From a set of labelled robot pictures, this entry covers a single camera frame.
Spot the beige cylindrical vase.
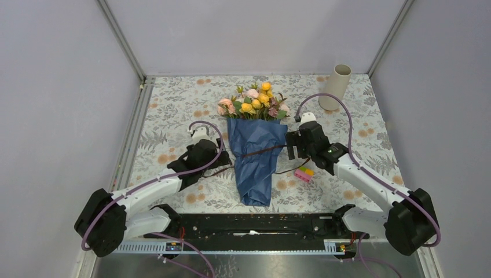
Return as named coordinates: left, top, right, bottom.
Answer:
left=318, top=64, right=351, bottom=111

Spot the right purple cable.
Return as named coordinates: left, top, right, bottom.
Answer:
left=294, top=93, right=442, bottom=278

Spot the brown ribbon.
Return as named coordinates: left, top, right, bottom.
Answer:
left=202, top=145, right=310, bottom=178

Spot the floral patterned table mat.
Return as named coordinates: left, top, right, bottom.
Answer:
left=127, top=74, right=403, bottom=213

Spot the left aluminium frame post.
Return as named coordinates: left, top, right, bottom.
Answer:
left=96, top=0, right=146, bottom=83

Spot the purple cable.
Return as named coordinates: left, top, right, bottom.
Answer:
left=294, top=93, right=442, bottom=278
left=80, top=120, right=225, bottom=278

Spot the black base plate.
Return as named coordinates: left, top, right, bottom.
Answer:
left=163, top=213, right=362, bottom=251

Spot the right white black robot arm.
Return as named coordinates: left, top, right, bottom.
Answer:
left=285, top=120, right=441, bottom=255

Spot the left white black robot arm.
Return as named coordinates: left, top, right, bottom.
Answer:
left=74, top=138, right=231, bottom=257

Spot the blue wrapping paper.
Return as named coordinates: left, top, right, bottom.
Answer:
left=226, top=119, right=288, bottom=207

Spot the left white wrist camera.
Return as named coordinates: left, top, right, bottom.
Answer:
left=188, top=126, right=210, bottom=144

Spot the white slotted cable duct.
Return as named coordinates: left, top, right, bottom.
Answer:
left=112, top=240, right=345, bottom=255

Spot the artificial flower bunch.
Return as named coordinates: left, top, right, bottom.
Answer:
left=217, top=82, right=290, bottom=121

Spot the colourful toy brick block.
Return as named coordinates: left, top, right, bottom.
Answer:
left=294, top=166, right=314, bottom=183

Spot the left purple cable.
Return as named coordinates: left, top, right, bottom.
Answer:
left=80, top=120, right=225, bottom=278

